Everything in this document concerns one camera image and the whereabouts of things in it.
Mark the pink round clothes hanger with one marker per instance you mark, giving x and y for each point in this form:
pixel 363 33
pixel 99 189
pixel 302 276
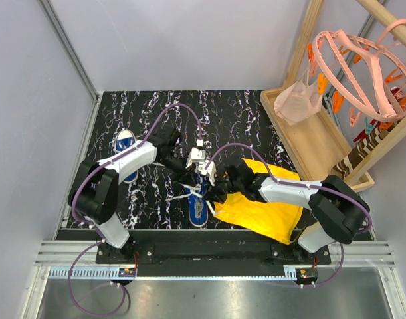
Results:
pixel 364 73

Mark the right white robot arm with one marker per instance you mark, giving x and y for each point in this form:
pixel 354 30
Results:
pixel 339 211

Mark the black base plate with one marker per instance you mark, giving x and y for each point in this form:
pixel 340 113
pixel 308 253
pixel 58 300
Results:
pixel 208 253

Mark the black marble pattern mat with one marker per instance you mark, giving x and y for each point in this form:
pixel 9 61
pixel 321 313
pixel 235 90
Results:
pixel 233 124

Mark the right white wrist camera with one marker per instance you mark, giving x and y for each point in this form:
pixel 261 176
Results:
pixel 207 169

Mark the aluminium corner profile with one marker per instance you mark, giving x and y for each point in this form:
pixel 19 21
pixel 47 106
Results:
pixel 68 47

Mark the pink mesh bag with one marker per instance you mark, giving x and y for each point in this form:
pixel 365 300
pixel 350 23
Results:
pixel 299 101

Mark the wooden rack frame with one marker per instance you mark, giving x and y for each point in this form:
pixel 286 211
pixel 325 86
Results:
pixel 316 144

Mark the brown striped cloth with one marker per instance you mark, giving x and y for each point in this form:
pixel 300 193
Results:
pixel 361 150

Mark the yellow folded cloth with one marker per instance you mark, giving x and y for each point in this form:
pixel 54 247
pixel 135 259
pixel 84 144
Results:
pixel 274 220

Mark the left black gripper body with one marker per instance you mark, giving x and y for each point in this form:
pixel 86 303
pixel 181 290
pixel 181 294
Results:
pixel 176 164

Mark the white shoelace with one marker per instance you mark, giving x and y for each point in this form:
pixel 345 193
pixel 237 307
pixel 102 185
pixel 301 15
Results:
pixel 200 204

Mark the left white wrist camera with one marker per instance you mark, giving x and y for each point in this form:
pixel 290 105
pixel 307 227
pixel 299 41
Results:
pixel 196 157

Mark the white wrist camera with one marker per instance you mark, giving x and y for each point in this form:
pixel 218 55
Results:
pixel 207 169
pixel 196 157

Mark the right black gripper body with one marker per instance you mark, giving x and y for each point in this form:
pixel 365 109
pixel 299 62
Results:
pixel 224 186

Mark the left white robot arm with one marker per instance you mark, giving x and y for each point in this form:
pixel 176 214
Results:
pixel 94 194

